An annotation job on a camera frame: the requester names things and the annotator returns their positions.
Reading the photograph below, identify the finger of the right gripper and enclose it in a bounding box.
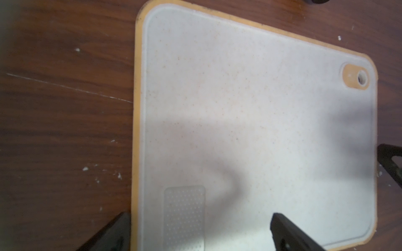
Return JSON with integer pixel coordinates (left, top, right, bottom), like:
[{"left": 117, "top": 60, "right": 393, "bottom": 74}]
[{"left": 377, "top": 144, "right": 402, "bottom": 187}]

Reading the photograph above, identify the black kitchen knife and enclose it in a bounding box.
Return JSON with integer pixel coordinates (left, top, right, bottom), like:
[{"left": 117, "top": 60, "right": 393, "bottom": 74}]
[{"left": 304, "top": 0, "right": 330, "bottom": 5}]

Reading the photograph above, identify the cream cutting board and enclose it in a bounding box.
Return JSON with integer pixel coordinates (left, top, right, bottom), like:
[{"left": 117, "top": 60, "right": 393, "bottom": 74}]
[{"left": 131, "top": 1, "right": 378, "bottom": 251}]

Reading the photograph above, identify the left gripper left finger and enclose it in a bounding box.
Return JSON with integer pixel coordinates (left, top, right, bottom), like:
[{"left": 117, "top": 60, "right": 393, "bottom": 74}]
[{"left": 77, "top": 212, "right": 131, "bottom": 251}]

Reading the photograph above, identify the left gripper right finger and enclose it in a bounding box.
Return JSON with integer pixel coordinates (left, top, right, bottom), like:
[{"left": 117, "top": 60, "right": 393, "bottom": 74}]
[{"left": 270, "top": 213, "right": 325, "bottom": 251}]

